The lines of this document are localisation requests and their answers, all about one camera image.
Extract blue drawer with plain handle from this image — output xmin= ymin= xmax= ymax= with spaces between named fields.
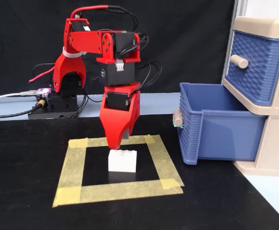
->
xmin=224 ymin=30 xmax=279 ymax=106

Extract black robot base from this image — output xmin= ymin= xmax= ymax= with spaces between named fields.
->
xmin=28 ymin=82 xmax=79 ymax=120

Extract thin red wire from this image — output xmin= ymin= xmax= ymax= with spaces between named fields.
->
xmin=28 ymin=66 xmax=56 ymax=84

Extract small controller board with LEDs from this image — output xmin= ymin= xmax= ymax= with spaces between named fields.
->
xmin=35 ymin=88 xmax=53 ymax=99

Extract black backdrop cloth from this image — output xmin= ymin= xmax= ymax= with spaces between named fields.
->
xmin=0 ymin=0 xmax=236 ymax=95

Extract red sleeved arm cable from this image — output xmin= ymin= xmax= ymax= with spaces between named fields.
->
xmin=71 ymin=5 xmax=139 ymax=32

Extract white toy brick cube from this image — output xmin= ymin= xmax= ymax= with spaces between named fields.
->
xmin=108 ymin=149 xmax=137 ymax=173

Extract green tape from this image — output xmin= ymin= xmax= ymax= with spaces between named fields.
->
xmin=172 ymin=117 xmax=185 ymax=129

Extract beige drawer handle with tape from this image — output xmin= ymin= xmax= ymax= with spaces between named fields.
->
xmin=172 ymin=109 xmax=183 ymax=127

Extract plain beige drawer handle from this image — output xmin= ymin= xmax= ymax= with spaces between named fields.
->
xmin=230 ymin=54 xmax=249 ymax=69

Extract black power cable with ferrite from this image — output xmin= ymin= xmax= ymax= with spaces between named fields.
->
xmin=0 ymin=99 xmax=46 ymax=119

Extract yellow masking tape strip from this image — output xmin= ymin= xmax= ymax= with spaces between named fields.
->
xmin=144 ymin=135 xmax=185 ymax=190
xmin=68 ymin=135 xmax=163 ymax=149
xmin=52 ymin=178 xmax=185 ymax=208
xmin=52 ymin=138 xmax=89 ymax=208

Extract white zip tie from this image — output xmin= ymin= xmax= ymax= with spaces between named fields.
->
xmin=62 ymin=47 xmax=87 ymax=59

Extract blue drawer with taped handle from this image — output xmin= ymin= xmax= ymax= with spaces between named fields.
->
xmin=177 ymin=82 xmax=267 ymax=166

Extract red gripper with motor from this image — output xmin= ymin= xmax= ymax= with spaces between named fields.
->
xmin=99 ymin=82 xmax=141 ymax=150

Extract silver USB cable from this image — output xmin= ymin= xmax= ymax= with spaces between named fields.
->
xmin=0 ymin=90 xmax=38 ymax=102

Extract black rectangular mat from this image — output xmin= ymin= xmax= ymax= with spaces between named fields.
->
xmin=0 ymin=114 xmax=279 ymax=230

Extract black servo cable bundle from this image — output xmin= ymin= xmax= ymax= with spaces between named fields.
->
xmin=75 ymin=32 xmax=163 ymax=118

